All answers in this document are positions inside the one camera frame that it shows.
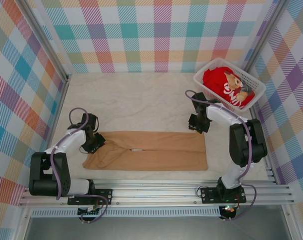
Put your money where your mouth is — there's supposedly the tan printed t-shirt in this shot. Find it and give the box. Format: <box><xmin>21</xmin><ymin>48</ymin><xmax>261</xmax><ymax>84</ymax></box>
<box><xmin>81</xmin><ymin>131</ymin><xmax>208</xmax><ymax>172</ymax></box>

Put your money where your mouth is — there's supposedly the red printed t-shirt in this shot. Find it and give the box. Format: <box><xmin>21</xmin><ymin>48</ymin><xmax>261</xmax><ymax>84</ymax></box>
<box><xmin>202</xmin><ymin>66</ymin><xmax>256</xmax><ymax>111</ymax></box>

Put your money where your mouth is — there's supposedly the black left controller board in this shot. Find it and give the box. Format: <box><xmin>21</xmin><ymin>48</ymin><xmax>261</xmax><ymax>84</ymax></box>
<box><xmin>77</xmin><ymin>206</ymin><xmax>102</xmax><ymax>216</ymax></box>

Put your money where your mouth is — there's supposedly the black controller board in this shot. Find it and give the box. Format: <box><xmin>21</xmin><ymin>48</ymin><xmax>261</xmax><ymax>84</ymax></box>
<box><xmin>77</xmin><ymin>206</ymin><xmax>102</xmax><ymax>216</ymax></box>
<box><xmin>220</xmin><ymin>204</ymin><xmax>237</xmax><ymax>218</ymax></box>

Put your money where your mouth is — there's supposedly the white plastic basket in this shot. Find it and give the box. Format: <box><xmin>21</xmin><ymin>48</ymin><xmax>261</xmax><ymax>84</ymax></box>
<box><xmin>193</xmin><ymin>57</ymin><xmax>267</xmax><ymax>116</ymax></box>

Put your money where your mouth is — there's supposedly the black right controller board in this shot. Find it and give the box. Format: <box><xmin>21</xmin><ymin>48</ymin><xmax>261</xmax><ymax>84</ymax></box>
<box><xmin>220</xmin><ymin>204</ymin><xmax>237</xmax><ymax>218</ymax></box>

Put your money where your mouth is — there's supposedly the grey metal panel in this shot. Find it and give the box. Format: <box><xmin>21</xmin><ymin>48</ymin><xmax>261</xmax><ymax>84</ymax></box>
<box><xmin>23</xmin><ymin>206</ymin><xmax>292</xmax><ymax>240</ymax></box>

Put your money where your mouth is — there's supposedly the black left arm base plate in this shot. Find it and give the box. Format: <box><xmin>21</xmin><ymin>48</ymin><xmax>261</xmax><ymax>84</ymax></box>
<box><xmin>67</xmin><ymin>187</ymin><xmax>114</xmax><ymax>206</ymax></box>

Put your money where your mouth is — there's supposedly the aluminium side rail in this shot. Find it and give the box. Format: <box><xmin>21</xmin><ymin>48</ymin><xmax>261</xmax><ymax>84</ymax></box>
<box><xmin>36</xmin><ymin>74</ymin><xmax>71</xmax><ymax>186</ymax></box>
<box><xmin>248</xmin><ymin>107</ymin><xmax>277</xmax><ymax>185</ymax></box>

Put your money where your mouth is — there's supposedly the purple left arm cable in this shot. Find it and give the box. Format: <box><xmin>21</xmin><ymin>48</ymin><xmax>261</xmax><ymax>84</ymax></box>
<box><xmin>50</xmin><ymin>107</ymin><xmax>109</xmax><ymax>223</ymax></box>

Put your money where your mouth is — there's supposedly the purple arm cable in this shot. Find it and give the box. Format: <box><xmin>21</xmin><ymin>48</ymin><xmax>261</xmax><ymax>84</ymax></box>
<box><xmin>50</xmin><ymin>107</ymin><xmax>109</xmax><ymax>223</ymax></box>
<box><xmin>185</xmin><ymin>89</ymin><xmax>258</xmax><ymax>221</ymax></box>

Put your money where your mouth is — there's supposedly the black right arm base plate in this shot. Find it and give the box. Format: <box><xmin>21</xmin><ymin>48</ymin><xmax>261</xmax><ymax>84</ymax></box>
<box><xmin>200</xmin><ymin>186</ymin><xmax>247</xmax><ymax>205</ymax></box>

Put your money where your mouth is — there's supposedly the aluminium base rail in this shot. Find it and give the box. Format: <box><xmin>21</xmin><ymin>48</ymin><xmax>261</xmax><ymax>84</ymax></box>
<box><xmin>18</xmin><ymin>177</ymin><xmax>296</xmax><ymax>207</ymax></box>

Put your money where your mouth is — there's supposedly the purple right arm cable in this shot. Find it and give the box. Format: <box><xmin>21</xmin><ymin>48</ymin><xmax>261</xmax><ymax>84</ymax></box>
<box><xmin>185</xmin><ymin>89</ymin><xmax>258</xmax><ymax>221</ymax></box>

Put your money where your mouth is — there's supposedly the white slotted cable duct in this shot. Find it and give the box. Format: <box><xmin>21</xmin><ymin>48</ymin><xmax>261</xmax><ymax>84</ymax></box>
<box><xmin>31</xmin><ymin>206</ymin><xmax>221</xmax><ymax>218</ymax></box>

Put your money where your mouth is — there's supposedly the aluminium frame post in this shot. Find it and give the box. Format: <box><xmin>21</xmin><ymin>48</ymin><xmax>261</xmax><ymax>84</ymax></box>
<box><xmin>243</xmin><ymin>0</ymin><xmax>289</xmax><ymax>73</ymax></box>
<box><xmin>16</xmin><ymin>0</ymin><xmax>72</xmax><ymax>83</ymax></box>

